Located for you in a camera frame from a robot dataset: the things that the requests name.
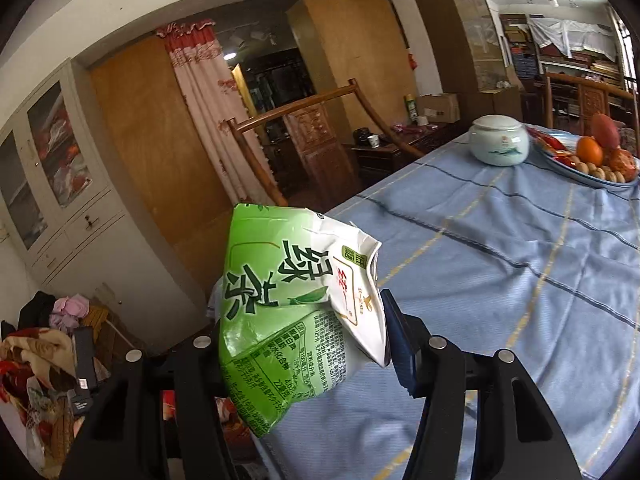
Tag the black cloth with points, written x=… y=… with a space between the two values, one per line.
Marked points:
x=35 y=310

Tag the blue checked tablecloth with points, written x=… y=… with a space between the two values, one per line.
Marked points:
x=500 y=285

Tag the green spray can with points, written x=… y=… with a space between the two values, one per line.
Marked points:
x=410 y=107

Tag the blue-rimmed fruit plate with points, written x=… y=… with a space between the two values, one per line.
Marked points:
x=555 y=165

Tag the tall plywood wardrobe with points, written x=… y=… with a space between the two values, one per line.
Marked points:
x=350 y=40

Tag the white ceramic lidded jar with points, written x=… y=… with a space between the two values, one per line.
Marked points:
x=499 y=142

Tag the grey glass-door cabinet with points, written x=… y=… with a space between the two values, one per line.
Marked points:
x=75 y=210

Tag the row of brown nuts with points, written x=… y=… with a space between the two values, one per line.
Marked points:
x=595 y=170

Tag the orange crinkly packet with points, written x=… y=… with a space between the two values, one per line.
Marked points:
x=621 y=164

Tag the red plastic basket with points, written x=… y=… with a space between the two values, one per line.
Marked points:
x=169 y=410

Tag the brown flowered blanket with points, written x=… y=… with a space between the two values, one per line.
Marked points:
x=35 y=355

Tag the white tape roll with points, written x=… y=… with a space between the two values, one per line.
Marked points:
x=422 y=120

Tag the wooden carved-back chair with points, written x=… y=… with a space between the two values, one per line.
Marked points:
x=590 y=97

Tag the orange fruit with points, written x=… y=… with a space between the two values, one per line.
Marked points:
x=589 y=151

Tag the glass-door wooden cabinet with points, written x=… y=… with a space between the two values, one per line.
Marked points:
x=450 y=25

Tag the pale pink cloth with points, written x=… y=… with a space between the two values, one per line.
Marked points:
x=70 y=310

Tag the red mango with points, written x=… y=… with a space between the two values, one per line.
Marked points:
x=606 y=130

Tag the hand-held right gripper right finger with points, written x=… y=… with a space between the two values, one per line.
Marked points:
x=400 y=355

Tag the clear plastic bag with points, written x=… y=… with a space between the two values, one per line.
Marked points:
x=45 y=425

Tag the dark wooden side table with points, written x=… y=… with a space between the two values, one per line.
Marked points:
x=395 y=152

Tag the long black box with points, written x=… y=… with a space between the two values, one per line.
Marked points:
x=84 y=355

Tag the pink floral curtain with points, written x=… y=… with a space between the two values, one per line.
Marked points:
x=205 y=95

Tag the wooden sliding door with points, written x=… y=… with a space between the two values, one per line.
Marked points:
x=145 y=160

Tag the white cloth sheet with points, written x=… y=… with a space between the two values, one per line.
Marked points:
x=570 y=35

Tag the wooden curved-back armchair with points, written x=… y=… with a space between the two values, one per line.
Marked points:
x=315 y=140

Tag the cardboard box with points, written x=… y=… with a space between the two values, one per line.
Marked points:
x=439 y=107

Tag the small black container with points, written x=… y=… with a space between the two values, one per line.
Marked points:
x=360 y=137

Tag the storage shelf with goods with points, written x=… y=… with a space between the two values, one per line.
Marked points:
x=520 y=60

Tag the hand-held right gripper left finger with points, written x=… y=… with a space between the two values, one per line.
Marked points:
x=200 y=375

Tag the green tea carton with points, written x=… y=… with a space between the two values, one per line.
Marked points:
x=280 y=285

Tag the red wrapped snacks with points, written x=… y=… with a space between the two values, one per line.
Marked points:
x=550 y=145

